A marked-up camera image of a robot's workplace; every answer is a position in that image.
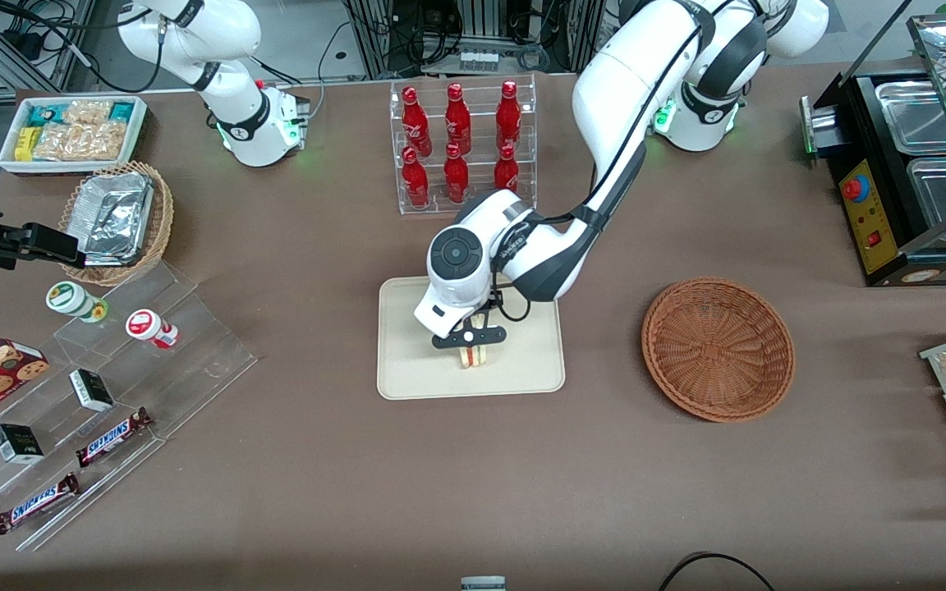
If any beige plastic tray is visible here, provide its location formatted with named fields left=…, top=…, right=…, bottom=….
left=377, top=270, right=566, bottom=401

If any white snack tray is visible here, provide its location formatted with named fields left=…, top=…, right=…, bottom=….
left=0, top=95, right=149, bottom=176

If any light wicker basket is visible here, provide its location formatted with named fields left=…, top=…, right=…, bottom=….
left=58, top=160, right=175, bottom=287

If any brown wicker basket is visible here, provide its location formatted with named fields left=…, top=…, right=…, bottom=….
left=641, top=277, right=796, bottom=424

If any green lid yogurt cup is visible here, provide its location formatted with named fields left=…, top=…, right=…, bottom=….
left=46, top=281, right=109, bottom=324

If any aluminium foil container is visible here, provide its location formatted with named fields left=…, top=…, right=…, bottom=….
left=71, top=172, right=155, bottom=268

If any clear bag of crackers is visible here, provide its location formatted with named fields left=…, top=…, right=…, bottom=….
left=34, top=123, right=80, bottom=162
left=62, top=100, right=113, bottom=126
left=75, top=121, right=128, bottom=162

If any red lid yogurt cup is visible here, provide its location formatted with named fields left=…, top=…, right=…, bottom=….
left=126, top=309, right=180, bottom=350

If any red cola bottle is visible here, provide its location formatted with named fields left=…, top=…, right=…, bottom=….
left=494, top=144, right=520, bottom=195
left=445, top=83, right=472, bottom=157
left=402, top=86, right=432, bottom=158
left=443, top=143, right=470, bottom=204
left=402, top=146, right=431, bottom=208
left=496, top=80, right=522, bottom=153

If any clear acrylic bottle rack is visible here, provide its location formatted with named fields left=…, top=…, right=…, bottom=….
left=389, top=72, right=538, bottom=216

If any small black box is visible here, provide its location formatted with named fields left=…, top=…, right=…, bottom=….
left=0, top=424, right=45, bottom=465
left=69, top=369, right=115, bottom=413

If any clear acrylic step display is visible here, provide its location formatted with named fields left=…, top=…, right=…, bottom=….
left=0, top=261, right=259, bottom=552

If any Snickers chocolate bar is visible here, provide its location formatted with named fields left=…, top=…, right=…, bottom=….
left=0, top=473, right=80, bottom=536
left=76, top=407, right=154, bottom=469

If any black food warmer cabinet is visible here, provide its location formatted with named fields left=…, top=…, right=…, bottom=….
left=800, top=12, right=946, bottom=288

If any aluminium frame rack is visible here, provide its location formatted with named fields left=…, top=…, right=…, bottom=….
left=344, top=0, right=607, bottom=80

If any black cable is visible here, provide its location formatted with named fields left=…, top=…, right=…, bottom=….
left=658, top=552, right=778, bottom=591

